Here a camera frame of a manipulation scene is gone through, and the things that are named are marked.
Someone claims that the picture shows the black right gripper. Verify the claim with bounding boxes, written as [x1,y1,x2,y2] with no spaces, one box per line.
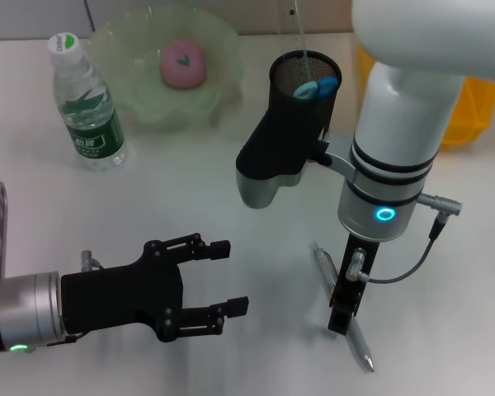
[327,233,383,335]

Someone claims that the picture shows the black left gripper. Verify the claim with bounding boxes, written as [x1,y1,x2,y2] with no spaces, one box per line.
[60,233,250,343]

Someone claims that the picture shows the silver grey pen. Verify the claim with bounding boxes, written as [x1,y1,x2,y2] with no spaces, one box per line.
[313,243,376,374]

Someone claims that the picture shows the blue teal scissors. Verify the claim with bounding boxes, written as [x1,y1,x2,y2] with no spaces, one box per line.
[292,78,340,102]

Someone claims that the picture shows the clear green-label water bottle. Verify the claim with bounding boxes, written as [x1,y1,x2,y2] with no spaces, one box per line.
[47,31,130,172]

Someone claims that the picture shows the pink toy peach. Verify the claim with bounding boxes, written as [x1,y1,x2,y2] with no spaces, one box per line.
[159,36,209,90]

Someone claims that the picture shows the clear plastic ruler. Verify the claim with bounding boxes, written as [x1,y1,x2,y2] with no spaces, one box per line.
[274,0,314,91]

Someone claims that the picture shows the black mesh pen holder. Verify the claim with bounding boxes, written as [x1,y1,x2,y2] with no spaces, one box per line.
[267,49,344,140]

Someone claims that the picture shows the green glass fruit plate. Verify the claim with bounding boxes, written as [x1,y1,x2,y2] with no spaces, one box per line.
[86,4,246,134]

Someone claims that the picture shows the yellow plastic bin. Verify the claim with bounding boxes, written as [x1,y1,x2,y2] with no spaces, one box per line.
[356,43,495,150]

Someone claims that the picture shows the right gripper cable with plug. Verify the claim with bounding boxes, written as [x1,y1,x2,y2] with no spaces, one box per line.
[344,193,465,286]

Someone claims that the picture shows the gripper cable with plug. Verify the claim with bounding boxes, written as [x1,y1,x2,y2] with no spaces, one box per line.
[344,193,465,286]
[80,249,107,274]

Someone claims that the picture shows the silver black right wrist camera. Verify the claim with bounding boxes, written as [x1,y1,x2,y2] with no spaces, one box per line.
[234,97,332,210]

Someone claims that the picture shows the left gripper cable with plug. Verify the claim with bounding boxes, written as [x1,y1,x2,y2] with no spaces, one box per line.
[80,249,107,274]

